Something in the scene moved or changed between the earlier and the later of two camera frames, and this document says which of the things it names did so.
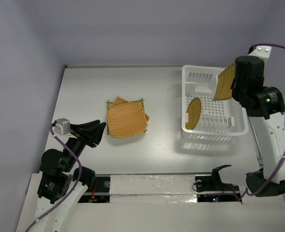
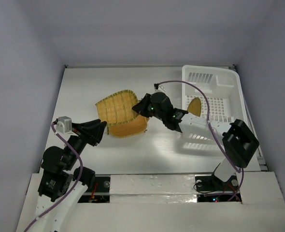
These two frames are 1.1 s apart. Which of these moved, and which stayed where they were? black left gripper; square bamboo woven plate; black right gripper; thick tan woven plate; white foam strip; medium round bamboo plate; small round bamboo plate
Moved: medium round bamboo plate; black right gripper; square bamboo woven plate
Stayed: thick tan woven plate; black left gripper; small round bamboo plate; white foam strip
